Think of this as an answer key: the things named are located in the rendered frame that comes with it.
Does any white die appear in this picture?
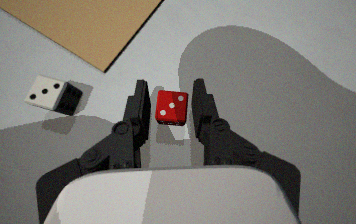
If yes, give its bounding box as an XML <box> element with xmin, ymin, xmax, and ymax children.
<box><xmin>25</xmin><ymin>74</ymin><xmax>83</xmax><ymax>116</ymax></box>

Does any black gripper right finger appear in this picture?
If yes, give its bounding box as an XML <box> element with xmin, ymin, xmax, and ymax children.
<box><xmin>191</xmin><ymin>78</ymin><xmax>301</xmax><ymax>217</ymax></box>

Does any tan mat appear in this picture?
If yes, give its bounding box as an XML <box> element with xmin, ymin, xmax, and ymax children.
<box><xmin>0</xmin><ymin>0</ymin><xmax>164</xmax><ymax>73</ymax></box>

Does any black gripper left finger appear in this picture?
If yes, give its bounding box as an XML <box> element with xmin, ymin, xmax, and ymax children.
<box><xmin>36</xmin><ymin>80</ymin><xmax>151</xmax><ymax>224</ymax></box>

